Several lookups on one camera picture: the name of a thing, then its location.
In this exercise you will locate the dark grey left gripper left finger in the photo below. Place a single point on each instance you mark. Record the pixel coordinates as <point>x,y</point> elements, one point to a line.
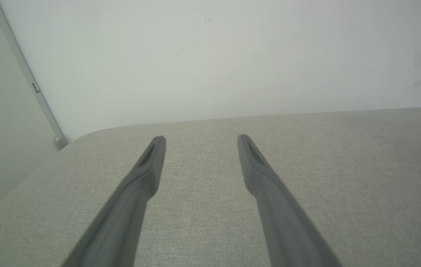
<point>121,222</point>

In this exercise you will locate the grey metal frame strip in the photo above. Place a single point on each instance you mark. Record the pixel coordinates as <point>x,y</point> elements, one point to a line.
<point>28,74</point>

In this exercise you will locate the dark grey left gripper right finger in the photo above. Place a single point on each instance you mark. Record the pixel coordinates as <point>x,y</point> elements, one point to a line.
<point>284,222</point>

